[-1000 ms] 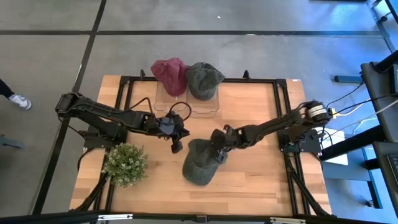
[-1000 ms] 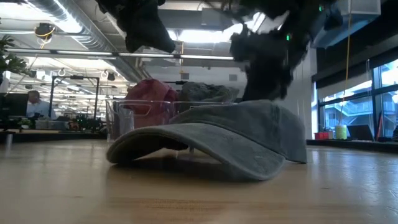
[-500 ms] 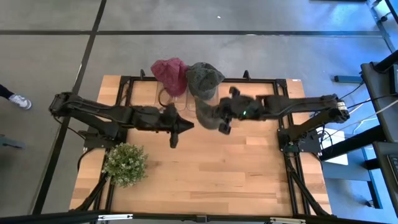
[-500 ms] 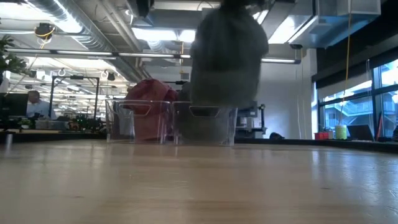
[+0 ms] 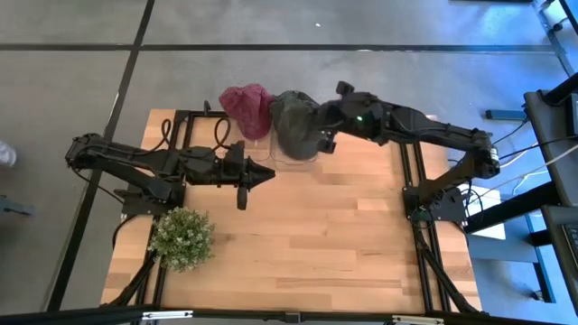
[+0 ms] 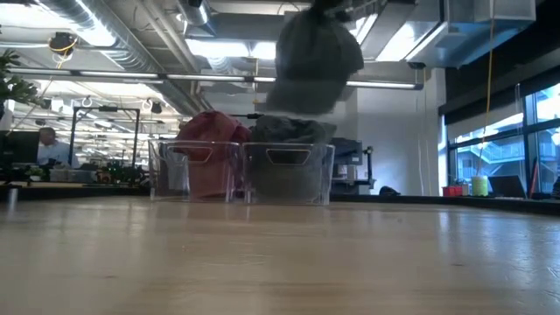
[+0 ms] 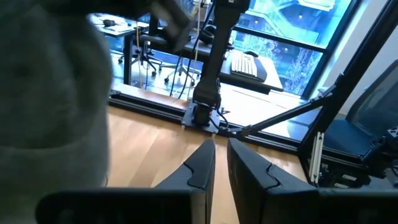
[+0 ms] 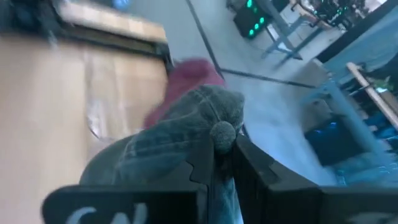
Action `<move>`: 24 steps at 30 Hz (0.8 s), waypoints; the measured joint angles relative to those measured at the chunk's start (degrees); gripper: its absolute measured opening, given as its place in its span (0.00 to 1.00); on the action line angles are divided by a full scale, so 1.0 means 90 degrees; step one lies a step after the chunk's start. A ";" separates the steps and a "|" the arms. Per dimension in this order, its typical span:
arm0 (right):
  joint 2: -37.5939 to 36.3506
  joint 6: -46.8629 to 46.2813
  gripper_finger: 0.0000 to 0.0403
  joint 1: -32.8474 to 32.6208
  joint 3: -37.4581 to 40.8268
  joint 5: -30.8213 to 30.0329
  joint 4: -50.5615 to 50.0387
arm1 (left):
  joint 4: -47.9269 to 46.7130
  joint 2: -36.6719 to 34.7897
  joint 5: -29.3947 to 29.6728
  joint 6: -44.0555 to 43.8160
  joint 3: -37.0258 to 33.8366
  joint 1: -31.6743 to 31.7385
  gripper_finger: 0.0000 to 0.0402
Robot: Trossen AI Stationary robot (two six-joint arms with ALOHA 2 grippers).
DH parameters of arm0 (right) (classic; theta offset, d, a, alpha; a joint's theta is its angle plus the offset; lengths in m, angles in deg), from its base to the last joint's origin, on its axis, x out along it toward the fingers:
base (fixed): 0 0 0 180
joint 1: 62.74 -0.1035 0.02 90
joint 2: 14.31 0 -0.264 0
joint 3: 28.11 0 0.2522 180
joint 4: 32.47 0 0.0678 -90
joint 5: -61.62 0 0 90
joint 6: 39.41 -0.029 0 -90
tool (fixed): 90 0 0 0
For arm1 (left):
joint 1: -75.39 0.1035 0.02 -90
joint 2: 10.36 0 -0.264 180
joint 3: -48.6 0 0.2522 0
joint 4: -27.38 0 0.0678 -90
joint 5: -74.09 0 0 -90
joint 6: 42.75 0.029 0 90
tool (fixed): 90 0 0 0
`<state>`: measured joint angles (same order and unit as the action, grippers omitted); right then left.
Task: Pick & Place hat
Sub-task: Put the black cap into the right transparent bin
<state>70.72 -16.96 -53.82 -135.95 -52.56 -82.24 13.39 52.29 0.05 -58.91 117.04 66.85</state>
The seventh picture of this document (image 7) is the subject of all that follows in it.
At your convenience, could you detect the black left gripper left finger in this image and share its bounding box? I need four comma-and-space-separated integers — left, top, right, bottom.
154, 139, 216, 224

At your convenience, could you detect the black desk with keyboard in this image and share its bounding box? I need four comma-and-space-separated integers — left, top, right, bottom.
139, 30, 284, 96

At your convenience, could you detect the grey office chair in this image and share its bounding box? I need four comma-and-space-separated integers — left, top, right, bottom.
117, 39, 163, 78

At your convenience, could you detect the black diagonal frame strut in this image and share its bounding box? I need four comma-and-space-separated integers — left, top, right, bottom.
236, 93, 338, 141

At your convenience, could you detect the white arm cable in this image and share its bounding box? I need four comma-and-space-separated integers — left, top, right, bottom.
185, 0, 203, 101

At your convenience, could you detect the blue mesh office chair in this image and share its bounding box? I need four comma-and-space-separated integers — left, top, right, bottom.
322, 58, 398, 156

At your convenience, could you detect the white keyboard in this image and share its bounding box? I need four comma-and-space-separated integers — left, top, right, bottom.
230, 50, 259, 78

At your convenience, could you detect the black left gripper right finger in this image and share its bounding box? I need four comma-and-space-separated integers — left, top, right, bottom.
227, 138, 322, 224

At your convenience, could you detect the grey-green knit hat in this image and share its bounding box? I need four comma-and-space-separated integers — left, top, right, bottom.
0, 0, 113, 224

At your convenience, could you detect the black frame post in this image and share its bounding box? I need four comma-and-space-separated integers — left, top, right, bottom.
297, 0, 398, 187

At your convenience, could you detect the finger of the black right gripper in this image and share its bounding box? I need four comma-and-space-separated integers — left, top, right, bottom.
40, 0, 156, 19

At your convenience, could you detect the yellow hanging cable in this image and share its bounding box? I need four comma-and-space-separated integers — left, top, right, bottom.
134, 21, 143, 90

